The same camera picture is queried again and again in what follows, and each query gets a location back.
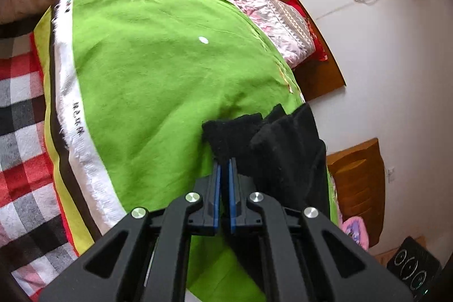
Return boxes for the black induction cooker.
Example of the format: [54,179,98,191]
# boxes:
[385,236,444,300]

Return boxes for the green printed bed sheet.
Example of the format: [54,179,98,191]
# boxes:
[33,0,341,302]

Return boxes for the pink pillow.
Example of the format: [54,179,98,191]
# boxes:
[339,215,371,250]

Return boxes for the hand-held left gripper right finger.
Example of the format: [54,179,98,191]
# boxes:
[226,158,415,302]

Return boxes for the black pants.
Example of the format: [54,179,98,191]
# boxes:
[202,103,331,225]

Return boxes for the wooden headboard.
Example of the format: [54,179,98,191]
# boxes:
[236,0,347,102]
[326,137,386,250]

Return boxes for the red plaid blanket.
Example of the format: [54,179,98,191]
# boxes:
[0,25,93,302]

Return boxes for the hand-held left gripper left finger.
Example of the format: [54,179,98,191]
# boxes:
[38,159,222,302]

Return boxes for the red pillow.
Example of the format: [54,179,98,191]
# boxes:
[285,0,330,63]

